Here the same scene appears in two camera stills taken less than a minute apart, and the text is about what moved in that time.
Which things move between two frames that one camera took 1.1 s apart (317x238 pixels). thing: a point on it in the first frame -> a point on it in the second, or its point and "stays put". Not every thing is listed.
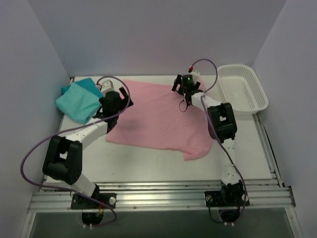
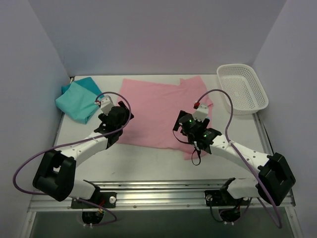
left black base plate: [79, 202] stays put
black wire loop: [180, 105] -> [192, 155]
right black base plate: [227, 198] stays put
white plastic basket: [242, 89] stays put
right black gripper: [180, 85] -> [182, 124]
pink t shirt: [158, 117] stays put
